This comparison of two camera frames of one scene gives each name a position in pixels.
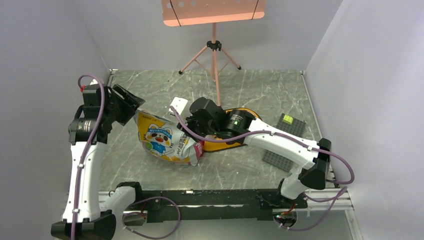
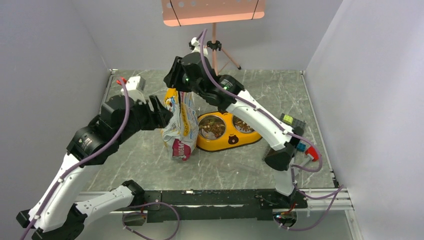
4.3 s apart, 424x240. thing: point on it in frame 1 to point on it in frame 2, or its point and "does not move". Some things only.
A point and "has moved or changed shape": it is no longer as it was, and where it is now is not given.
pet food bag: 163,138 has moved or changed shape
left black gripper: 131,103 to 160,118
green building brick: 287,119 does not move
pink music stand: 213,59 does not move
